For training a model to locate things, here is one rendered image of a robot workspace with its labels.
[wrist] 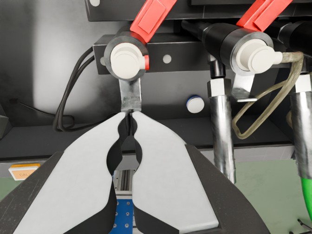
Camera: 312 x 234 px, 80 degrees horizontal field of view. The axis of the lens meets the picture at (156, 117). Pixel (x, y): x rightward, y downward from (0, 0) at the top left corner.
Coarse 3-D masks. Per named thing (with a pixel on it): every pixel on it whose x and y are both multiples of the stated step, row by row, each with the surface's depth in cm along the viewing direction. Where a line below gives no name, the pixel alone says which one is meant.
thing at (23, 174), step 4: (20, 164) 35; (24, 164) 35; (28, 164) 35; (32, 164) 35; (36, 164) 35; (12, 172) 34; (16, 172) 34; (20, 172) 35; (24, 172) 35; (28, 172) 35; (32, 172) 35; (16, 176) 35; (20, 176) 35; (24, 176) 35
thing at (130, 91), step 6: (138, 78) 13; (120, 84) 13; (126, 84) 13; (132, 84) 13; (138, 84) 13; (120, 90) 13; (126, 90) 13; (132, 90) 13; (138, 90) 13; (126, 96) 13; (132, 96) 13; (138, 96) 13
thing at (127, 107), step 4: (124, 104) 13; (128, 104) 13; (132, 104) 13; (136, 104) 13; (140, 104) 13; (124, 108) 13; (128, 108) 13; (132, 108) 13; (136, 108) 13; (140, 108) 13
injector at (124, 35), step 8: (128, 24) 24; (120, 32) 12; (128, 32) 12; (112, 40) 11; (120, 40) 11; (128, 40) 11; (136, 40) 11; (144, 40) 13; (112, 48) 11; (144, 48) 11; (104, 56) 12; (112, 72) 12; (144, 72) 12; (128, 80) 12
